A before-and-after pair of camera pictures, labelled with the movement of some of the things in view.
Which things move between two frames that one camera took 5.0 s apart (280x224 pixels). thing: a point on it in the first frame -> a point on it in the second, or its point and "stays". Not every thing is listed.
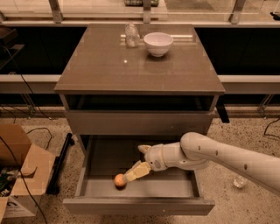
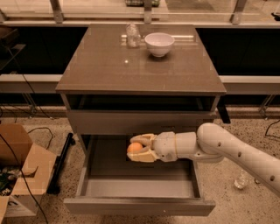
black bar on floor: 53,186 stays
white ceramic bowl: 157,44 stays
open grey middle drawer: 180,192 stays
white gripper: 155,158 -> 164,144
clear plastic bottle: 132,37 stays
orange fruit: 119,182 -> 134,148
